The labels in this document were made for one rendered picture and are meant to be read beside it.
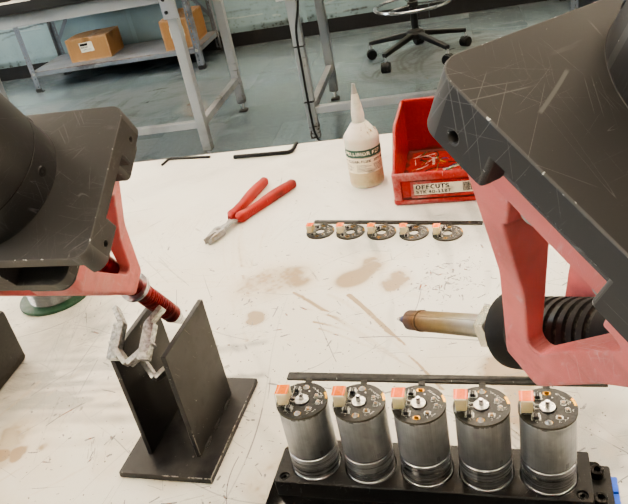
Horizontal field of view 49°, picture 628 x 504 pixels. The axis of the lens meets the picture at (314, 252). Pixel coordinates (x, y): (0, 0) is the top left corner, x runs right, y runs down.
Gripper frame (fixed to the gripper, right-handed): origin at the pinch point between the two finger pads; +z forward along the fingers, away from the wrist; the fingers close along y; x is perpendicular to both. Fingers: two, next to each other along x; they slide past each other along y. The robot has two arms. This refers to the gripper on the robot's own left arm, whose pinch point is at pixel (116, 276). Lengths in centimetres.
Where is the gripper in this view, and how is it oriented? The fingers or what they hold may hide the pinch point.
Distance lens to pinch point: 36.1
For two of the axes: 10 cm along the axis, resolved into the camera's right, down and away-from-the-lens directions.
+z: 2.8, 4.2, 8.7
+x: -1.0, 9.1, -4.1
